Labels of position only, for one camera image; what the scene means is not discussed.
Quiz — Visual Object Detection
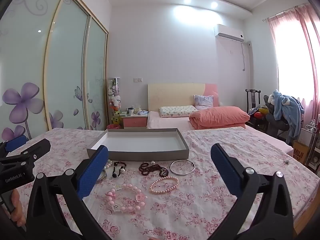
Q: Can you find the pink pearl bracelet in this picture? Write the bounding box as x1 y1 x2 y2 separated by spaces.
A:
150 176 179 194

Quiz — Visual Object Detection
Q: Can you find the pink curtain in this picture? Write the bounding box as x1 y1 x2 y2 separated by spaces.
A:
267 4 320 140

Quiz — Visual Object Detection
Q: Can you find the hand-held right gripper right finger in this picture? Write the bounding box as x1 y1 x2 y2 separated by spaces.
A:
207 144 294 240

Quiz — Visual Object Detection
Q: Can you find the bed with pink sheet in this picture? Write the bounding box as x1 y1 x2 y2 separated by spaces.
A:
146 110 293 158

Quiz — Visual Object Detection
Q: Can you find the pink and white nightstand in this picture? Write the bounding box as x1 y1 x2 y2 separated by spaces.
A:
121 112 148 129

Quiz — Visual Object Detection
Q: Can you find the person's left hand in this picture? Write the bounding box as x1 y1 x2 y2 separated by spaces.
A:
7 189 27 230

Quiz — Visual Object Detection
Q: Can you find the dark red bead necklace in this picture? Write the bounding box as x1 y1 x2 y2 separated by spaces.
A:
139 162 170 177

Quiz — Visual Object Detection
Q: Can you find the dark wooden chair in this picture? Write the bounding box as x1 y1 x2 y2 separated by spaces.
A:
245 89 262 128

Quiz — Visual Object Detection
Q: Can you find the floral print pillow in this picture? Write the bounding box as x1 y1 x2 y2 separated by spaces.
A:
159 105 198 118

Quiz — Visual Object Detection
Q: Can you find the pink crystal bead bracelet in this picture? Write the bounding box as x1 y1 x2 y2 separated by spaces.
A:
105 183 148 214

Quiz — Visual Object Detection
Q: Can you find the white wire rack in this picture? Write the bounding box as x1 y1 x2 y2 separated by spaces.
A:
304 119 320 173

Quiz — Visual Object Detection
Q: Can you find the sliding wardrobe with flower print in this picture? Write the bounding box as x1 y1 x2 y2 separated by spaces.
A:
0 0 109 145

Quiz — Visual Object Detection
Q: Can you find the white air conditioner pipe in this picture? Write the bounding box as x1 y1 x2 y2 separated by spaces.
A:
241 41 247 72

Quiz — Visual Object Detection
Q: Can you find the wide silver cuff bangle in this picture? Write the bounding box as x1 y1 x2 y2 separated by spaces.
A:
96 169 108 183

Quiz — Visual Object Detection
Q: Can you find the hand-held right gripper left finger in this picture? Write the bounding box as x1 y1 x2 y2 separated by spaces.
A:
26 145 109 240

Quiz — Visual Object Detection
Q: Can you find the light blue fleece garment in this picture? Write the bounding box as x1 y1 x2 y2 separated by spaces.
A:
272 90 305 144

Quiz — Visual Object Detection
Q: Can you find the black office chair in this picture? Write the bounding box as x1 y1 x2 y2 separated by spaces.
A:
265 95 293 140

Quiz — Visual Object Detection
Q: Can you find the colourful plush toy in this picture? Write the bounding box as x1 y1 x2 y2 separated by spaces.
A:
254 106 268 119

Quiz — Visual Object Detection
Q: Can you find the black bead bracelet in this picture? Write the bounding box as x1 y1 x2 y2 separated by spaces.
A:
112 161 127 178

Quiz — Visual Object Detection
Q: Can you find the purple patterned pillow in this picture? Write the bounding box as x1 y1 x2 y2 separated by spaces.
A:
194 94 214 110

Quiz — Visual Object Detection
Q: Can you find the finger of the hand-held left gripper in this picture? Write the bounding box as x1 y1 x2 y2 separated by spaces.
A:
0 135 28 155
0 138 52 170

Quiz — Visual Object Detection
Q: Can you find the white wall air conditioner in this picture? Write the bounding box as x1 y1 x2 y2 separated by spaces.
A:
214 24 244 42

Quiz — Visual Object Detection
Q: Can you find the beige and pink headboard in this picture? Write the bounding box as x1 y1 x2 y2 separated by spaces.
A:
147 83 217 112

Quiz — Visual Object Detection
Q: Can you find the thin silver bangle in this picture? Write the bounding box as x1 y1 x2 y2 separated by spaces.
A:
170 159 196 176

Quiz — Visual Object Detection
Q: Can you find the grey shallow tray box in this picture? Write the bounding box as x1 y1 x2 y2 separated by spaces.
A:
87 128 190 161

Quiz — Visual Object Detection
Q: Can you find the plush toy display rack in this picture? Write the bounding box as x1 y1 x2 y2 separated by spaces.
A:
107 77 122 128

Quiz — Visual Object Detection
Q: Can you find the folded salmon quilt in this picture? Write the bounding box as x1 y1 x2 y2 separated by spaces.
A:
189 106 250 130

